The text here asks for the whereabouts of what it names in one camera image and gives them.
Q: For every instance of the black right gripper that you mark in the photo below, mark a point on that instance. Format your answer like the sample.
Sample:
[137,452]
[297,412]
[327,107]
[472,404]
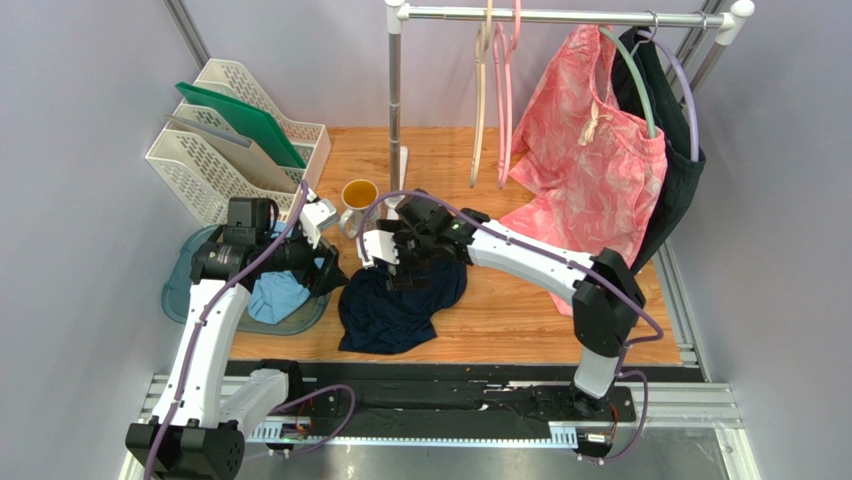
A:
[405,259]

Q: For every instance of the beige plastic hanger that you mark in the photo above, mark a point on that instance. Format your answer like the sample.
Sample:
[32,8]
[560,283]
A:
[482,45]

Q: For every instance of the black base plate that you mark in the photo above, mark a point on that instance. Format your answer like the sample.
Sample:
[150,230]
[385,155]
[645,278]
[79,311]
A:
[445,402]

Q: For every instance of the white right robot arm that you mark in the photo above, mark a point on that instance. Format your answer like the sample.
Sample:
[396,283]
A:
[599,287]

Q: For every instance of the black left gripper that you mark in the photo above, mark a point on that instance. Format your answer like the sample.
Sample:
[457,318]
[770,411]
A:
[326,279]

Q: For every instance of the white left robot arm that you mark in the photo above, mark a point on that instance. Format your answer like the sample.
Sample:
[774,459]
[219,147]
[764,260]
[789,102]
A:
[192,432]

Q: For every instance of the black hanging shorts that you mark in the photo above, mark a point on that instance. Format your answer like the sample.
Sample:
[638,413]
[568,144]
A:
[682,176]

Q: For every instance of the navy blue shorts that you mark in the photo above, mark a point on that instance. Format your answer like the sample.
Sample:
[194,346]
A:
[377,320]

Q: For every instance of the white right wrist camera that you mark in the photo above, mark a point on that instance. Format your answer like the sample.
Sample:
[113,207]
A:
[377,246]

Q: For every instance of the white mesh file organizer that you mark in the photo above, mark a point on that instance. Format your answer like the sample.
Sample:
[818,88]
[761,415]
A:
[200,177]

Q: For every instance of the pink patterned shorts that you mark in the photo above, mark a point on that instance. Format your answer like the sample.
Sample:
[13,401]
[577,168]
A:
[594,170]

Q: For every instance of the white mug with yellow inside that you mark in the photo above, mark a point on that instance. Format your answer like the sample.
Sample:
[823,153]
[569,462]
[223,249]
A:
[357,196]

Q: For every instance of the green folder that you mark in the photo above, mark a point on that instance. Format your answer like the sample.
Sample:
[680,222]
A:
[248,121]

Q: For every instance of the grey folder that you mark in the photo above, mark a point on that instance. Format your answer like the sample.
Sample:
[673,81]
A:
[242,153]

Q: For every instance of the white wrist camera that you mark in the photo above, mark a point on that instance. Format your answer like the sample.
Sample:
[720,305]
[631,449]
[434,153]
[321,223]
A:
[377,246]
[316,217]

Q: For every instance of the teal plastic tray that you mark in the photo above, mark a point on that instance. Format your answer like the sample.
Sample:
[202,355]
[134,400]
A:
[175,296]

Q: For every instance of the light blue shorts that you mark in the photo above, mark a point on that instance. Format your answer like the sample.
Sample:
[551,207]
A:
[275,296]

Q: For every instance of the pink plastic hanger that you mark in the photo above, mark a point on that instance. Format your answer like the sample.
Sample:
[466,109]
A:
[503,47]

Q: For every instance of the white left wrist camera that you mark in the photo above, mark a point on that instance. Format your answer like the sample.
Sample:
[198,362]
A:
[316,217]

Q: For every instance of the silver clothes rack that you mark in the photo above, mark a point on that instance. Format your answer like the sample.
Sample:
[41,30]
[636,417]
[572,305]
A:
[727,24]

